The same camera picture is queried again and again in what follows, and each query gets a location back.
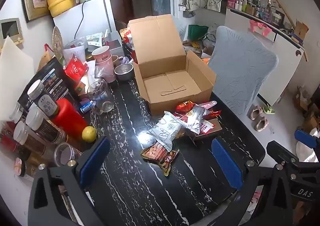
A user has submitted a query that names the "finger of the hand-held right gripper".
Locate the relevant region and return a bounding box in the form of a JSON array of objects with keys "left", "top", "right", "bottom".
[
  {"left": 294, "top": 129, "right": 320, "bottom": 149},
  {"left": 266, "top": 140, "right": 300, "bottom": 167}
]

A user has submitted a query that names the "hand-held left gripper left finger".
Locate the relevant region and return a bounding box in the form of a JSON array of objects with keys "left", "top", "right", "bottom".
[{"left": 27, "top": 136, "right": 112, "bottom": 226}]

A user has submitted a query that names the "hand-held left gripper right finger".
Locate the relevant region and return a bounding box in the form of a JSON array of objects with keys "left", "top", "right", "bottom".
[{"left": 195, "top": 138, "right": 294, "bottom": 226}]

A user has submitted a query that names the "red and white snack packet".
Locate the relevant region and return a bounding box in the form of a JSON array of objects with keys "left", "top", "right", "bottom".
[{"left": 199, "top": 119, "right": 214, "bottom": 134}]

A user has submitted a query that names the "silver red-triangle snack packet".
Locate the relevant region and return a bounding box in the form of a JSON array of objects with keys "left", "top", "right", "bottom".
[{"left": 175, "top": 105, "right": 213, "bottom": 134}]

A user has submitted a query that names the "pink snack packet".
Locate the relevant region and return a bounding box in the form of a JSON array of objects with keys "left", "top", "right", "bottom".
[{"left": 199, "top": 100, "right": 218, "bottom": 110}]

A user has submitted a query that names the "brown nut snack packet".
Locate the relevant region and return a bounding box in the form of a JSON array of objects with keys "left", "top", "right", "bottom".
[{"left": 141, "top": 141, "right": 180, "bottom": 177}]

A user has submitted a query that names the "crinkled red snack packet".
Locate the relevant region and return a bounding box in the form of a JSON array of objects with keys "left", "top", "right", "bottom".
[{"left": 174, "top": 101, "right": 196, "bottom": 114}]

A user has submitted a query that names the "white line-drawing snack packet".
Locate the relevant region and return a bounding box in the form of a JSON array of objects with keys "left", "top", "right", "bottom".
[{"left": 147, "top": 111, "right": 187, "bottom": 151}]

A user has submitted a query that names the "cardboard box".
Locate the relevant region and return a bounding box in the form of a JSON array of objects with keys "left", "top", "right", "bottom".
[{"left": 128, "top": 14, "right": 217, "bottom": 116}]

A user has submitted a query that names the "pile of cardboard boxes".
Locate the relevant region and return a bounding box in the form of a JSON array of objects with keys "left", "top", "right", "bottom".
[{"left": 292, "top": 86, "right": 320, "bottom": 136}]

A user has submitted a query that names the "yellow lemon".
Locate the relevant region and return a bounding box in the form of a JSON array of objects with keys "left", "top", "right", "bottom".
[{"left": 82, "top": 126, "right": 97, "bottom": 143}]

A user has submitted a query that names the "empty clear plastic jar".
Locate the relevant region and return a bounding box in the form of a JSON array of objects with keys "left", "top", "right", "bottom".
[{"left": 54, "top": 142, "right": 83, "bottom": 167}]

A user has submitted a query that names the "beige slipper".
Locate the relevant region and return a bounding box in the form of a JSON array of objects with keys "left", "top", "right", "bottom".
[
  {"left": 247, "top": 105, "right": 263, "bottom": 120},
  {"left": 254, "top": 116, "right": 269, "bottom": 132}
]

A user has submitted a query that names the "flat brown box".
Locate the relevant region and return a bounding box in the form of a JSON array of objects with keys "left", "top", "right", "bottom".
[{"left": 184, "top": 118, "right": 223, "bottom": 145}]

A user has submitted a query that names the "red plastic bottle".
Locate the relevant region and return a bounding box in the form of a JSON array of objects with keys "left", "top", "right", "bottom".
[{"left": 51, "top": 98, "right": 88, "bottom": 139}]

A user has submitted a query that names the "small blue tube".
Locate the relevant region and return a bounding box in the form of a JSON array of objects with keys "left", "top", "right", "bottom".
[{"left": 80, "top": 101, "right": 94, "bottom": 114}]

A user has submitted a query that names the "white-lid spice jar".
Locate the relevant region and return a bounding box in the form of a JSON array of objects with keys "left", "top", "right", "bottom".
[
  {"left": 25, "top": 108, "right": 67, "bottom": 142},
  {"left": 13, "top": 121, "right": 48, "bottom": 159},
  {"left": 9, "top": 102, "right": 28, "bottom": 124}
]

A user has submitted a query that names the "glass measuring cup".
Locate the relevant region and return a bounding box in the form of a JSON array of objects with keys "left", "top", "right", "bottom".
[{"left": 87, "top": 79, "right": 115, "bottom": 115}]

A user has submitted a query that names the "white cabinet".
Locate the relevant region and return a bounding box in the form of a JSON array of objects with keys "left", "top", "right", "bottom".
[{"left": 225, "top": 7, "right": 306, "bottom": 106}]

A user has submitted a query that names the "small pink-filled jar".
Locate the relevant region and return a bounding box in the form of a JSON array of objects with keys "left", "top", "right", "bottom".
[{"left": 14, "top": 157, "right": 27, "bottom": 178}]

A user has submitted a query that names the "labelled white-lid jar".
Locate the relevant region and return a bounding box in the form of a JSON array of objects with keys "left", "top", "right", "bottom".
[{"left": 27, "top": 79, "right": 60, "bottom": 117}]

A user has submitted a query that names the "clear plastic bag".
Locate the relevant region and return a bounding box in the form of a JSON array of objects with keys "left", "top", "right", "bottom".
[{"left": 94, "top": 61, "right": 118, "bottom": 84}]

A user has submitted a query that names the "red tin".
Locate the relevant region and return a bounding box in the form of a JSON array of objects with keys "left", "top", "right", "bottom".
[{"left": 0, "top": 122, "right": 18, "bottom": 152}]

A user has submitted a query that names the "black product box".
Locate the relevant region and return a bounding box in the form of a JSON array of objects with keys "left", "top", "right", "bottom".
[{"left": 17, "top": 57, "right": 78, "bottom": 116}]

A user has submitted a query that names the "grey leaf-pattern chair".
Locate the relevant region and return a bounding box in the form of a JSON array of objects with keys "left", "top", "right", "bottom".
[
  {"left": 175, "top": 24, "right": 188, "bottom": 41},
  {"left": 207, "top": 26, "right": 279, "bottom": 117}
]

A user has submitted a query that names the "steel bowl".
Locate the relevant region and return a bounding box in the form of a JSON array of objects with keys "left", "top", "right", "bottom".
[{"left": 114, "top": 63, "right": 134, "bottom": 81}]

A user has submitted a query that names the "red tea packet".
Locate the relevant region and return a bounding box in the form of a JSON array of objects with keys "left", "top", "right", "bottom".
[{"left": 64, "top": 54, "right": 88, "bottom": 82}]

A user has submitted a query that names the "cardboard piece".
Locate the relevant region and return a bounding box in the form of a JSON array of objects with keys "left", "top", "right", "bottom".
[{"left": 292, "top": 20, "right": 310, "bottom": 44}]

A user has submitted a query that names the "white printed paper sheet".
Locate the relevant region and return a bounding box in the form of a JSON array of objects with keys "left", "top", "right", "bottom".
[{"left": 62, "top": 43, "right": 87, "bottom": 66}]

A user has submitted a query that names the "brown paper bag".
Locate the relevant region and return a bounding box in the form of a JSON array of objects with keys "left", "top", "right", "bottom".
[{"left": 37, "top": 44, "right": 54, "bottom": 71}]

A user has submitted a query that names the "pink ribbon bow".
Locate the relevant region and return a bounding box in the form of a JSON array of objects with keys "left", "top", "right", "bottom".
[{"left": 249, "top": 20, "right": 272, "bottom": 36}]

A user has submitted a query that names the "cream foam board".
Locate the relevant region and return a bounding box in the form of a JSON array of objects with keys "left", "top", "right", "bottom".
[{"left": 0, "top": 36, "right": 34, "bottom": 106}]

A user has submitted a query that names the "printed leaflet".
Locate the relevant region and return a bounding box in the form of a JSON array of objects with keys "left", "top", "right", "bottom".
[{"left": 86, "top": 32, "right": 105, "bottom": 46}]

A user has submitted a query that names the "round woven mat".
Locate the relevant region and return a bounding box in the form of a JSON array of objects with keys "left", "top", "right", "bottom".
[{"left": 52, "top": 26, "right": 64, "bottom": 62}]

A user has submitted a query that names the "orange-red snack bag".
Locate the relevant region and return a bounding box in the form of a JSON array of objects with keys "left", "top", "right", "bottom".
[{"left": 120, "top": 28, "right": 138, "bottom": 64}]

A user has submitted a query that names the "grey cloth pile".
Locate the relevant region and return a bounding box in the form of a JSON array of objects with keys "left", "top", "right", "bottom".
[{"left": 202, "top": 24, "right": 218, "bottom": 53}]

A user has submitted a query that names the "green bag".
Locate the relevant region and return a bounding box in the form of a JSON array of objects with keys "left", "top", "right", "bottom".
[{"left": 187, "top": 25, "right": 209, "bottom": 41}]

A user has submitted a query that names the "row of bottles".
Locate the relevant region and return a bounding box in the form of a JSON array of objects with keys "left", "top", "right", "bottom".
[{"left": 227, "top": 0, "right": 287, "bottom": 26}]

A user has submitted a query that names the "white refrigerator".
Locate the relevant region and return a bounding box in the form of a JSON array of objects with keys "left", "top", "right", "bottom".
[{"left": 53, "top": 0, "right": 117, "bottom": 48}]

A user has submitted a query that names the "yellow pot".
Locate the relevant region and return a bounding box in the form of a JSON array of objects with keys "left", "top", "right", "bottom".
[{"left": 46, "top": 0, "right": 87, "bottom": 18}]

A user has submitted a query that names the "canvas tote bag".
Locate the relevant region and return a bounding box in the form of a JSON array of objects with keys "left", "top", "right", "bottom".
[{"left": 184, "top": 0, "right": 200, "bottom": 18}]

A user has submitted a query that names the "black power cable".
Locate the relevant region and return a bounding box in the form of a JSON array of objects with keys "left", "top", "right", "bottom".
[{"left": 74, "top": 1, "right": 87, "bottom": 41}]

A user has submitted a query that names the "wall intercom panel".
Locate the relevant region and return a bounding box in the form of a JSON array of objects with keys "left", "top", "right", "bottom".
[{"left": 0, "top": 18, "right": 23, "bottom": 46}]

